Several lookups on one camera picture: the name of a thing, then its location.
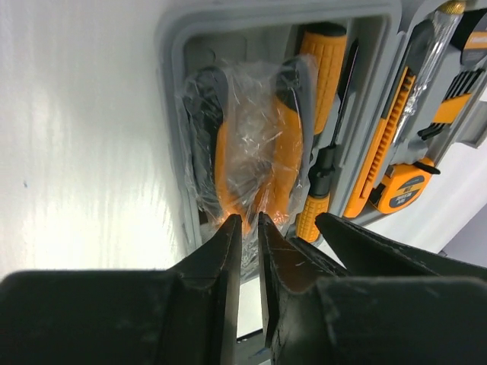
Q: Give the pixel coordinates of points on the grey plastic tool case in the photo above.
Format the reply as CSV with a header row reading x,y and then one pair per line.
x,y
196,34

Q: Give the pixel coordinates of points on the orange handled pliers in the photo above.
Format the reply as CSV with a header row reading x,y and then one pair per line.
x,y
249,130

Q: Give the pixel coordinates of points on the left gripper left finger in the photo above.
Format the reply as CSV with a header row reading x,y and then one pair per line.
x,y
186,314

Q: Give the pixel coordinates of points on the orange tape measure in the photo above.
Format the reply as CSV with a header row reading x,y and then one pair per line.
x,y
401,185

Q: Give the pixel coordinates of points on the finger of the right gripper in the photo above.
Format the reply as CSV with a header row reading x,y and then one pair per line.
x,y
365,253

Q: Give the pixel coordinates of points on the orange black utility knife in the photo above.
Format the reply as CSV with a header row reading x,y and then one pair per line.
x,y
388,122

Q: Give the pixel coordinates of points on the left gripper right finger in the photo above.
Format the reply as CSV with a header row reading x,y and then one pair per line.
x,y
316,312

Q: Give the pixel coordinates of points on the clear voltage tester pen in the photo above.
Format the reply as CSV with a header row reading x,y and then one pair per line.
x,y
441,24

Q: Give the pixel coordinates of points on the orange black screwdriver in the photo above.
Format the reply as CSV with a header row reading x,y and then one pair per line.
x,y
321,173
326,43

